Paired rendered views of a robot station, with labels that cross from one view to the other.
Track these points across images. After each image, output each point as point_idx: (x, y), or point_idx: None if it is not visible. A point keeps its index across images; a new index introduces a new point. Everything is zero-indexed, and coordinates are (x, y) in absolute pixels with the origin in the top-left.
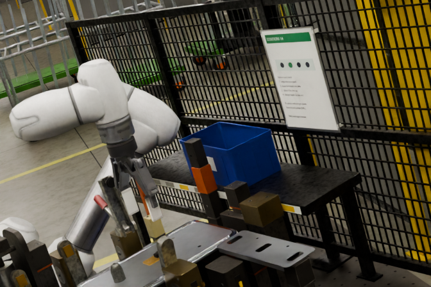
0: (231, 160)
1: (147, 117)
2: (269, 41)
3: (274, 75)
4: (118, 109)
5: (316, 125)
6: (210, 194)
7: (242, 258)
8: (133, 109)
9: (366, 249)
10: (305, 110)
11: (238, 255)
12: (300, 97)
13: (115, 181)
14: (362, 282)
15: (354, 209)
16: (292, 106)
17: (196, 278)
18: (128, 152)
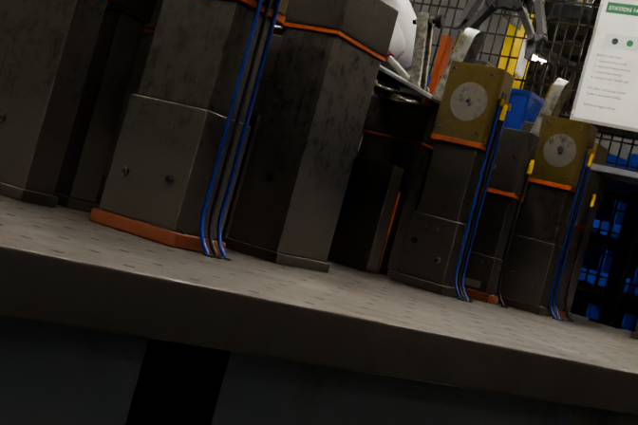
0: (524, 104)
1: (406, 21)
2: (611, 9)
3: (591, 51)
4: None
5: (627, 121)
6: None
7: (604, 171)
8: (398, 1)
9: (623, 286)
10: (619, 101)
11: (596, 166)
12: (620, 84)
13: (463, 16)
14: (601, 323)
15: (637, 230)
16: (599, 93)
17: (592, 142)
18: None
